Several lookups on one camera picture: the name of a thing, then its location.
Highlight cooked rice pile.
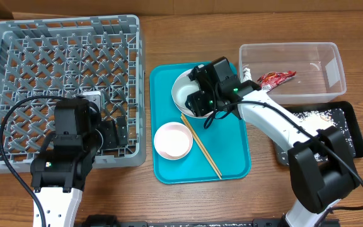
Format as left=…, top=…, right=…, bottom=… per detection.
left=282, top=108, right=354, bottom=158

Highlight black tray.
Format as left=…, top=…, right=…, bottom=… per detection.
left=286, top=101, right=363, bottom=158

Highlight wooden chopstick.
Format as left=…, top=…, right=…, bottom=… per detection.
left=181, top=113, right=223, bottom=177
left=180, top=116, right=222, bottom=180

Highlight white tissue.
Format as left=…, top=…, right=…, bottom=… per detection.
left=243, top=67, right=252, bottom=81

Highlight clear plastic bin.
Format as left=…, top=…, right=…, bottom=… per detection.
left=239, top=42, right=347, bottom=105

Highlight grey dishwasher rack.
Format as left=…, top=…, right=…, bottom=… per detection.
left=0, top=15, right=146, bottom=173

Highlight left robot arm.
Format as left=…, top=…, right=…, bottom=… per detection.
left=30, top=97, right=127, bottom=226

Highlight white round plate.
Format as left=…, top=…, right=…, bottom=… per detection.
left=171, top=67, right=214, bottom=119

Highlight pink bowl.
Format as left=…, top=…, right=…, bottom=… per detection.
left=153, top=122, right=193, bottom=160

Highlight grey-green bowl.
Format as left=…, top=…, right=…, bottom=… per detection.
left=171, top=69, right=214, bottom=118

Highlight red snack wrapper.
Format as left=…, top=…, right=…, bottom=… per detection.
left=257, top=71, right=297, bottom=92

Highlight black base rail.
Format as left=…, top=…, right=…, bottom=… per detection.
left=74, top=214, right=289, bottom=227

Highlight wooden chopstick lower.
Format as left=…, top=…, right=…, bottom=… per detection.
left=180, top=116, right=222, bottom=180

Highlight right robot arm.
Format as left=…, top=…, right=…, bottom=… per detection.
left=185, top=57, right=363, bottom=226

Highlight wooden chopstick upper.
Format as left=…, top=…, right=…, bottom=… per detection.
left=181, top=113, right=223, bottom=177

